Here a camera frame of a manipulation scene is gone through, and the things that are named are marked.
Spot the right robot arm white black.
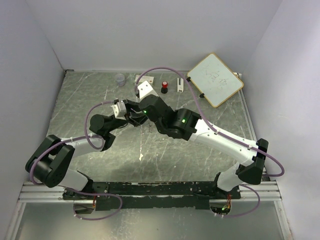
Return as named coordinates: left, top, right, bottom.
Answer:
left=139, top=94, right=269, bottom=199

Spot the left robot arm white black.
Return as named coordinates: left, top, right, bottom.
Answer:
left=25, top=99, right=147, bottom=200

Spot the red black stamp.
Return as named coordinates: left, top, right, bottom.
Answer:
left=161, top=81, right=168, bottom=94

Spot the clear plastic cup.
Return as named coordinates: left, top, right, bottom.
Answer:
left=115, top=73, right=126, bottom=87

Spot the white green cardboard box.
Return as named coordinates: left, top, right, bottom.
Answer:
left=134, top=75, right=154, bottom=86

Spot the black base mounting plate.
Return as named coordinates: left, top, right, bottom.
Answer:
left=62, top=181, right=241, bottom=211

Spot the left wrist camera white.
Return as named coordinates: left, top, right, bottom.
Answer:
left=111, top=99, right=127, bottom=119

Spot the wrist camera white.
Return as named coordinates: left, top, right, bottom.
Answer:
left=111, top=99, right=127, bottom=119
left=137, top=80, right=159, bottom=101

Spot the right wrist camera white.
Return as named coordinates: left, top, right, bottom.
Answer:
left=137, top=80, right=159, bottom=101

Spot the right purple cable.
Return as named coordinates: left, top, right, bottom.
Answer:
left=134, top=66, right=285, bottom=219

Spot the small whiteboard yellow frame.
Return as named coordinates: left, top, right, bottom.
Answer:
left=187, top=53, right=244, bottom=108

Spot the aluminium rail frame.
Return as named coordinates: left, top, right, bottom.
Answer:
left=18, top=71, right=281, bottom=203

